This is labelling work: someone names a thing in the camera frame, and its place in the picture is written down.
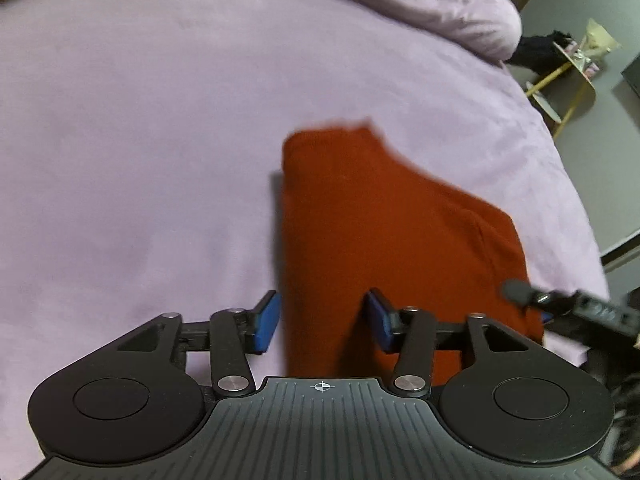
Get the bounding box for red knit sweater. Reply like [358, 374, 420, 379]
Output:
[281, 125, 543, 378]

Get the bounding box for black clothing pile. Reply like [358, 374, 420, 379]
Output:
[506, 30, 573, 76]

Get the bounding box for yellow side table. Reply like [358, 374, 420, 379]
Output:
[525, 41, 600, 140]

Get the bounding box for wrapped flower bouquet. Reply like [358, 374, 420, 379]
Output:
[564, 18, 620, 79]

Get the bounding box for dark flat panel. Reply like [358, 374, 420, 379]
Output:
[622, 55, 640, 96]

